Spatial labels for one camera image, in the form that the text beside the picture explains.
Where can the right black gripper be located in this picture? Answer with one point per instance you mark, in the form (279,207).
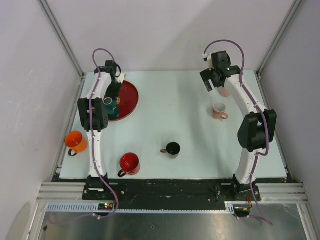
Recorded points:
(206,75)

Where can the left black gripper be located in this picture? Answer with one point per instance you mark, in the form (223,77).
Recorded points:
(115,94)

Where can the dark green mug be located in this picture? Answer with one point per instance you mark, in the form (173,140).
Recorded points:
(111,107)

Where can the light pink tall mug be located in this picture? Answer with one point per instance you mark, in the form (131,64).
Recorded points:
(224,92)

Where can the small pink mug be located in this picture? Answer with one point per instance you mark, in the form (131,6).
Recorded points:
(219,111)

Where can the large orange mug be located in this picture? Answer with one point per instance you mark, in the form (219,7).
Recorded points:
(76,143)

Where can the red mug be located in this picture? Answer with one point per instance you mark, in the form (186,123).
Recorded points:
(129,165)

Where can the brown speckled mug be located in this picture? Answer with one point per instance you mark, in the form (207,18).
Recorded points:
(172,149)

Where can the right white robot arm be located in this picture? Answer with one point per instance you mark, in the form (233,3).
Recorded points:
(257,129)

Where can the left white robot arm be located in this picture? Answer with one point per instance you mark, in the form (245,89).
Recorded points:
(94,119)

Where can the red round tray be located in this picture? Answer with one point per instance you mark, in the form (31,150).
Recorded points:
(127,100)

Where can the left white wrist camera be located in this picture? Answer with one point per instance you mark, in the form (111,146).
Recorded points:
(121,78)

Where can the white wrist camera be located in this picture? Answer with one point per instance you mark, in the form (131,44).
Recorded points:
(121,78)
(209,60)

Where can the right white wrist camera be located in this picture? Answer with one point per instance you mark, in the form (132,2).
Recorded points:
(209,60)

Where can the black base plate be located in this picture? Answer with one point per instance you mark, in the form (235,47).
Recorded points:
(169,194)

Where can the aluminium frame rail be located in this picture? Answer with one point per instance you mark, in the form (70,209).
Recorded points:
(61,192)

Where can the grey cable duct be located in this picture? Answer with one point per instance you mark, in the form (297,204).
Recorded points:
(100,208)

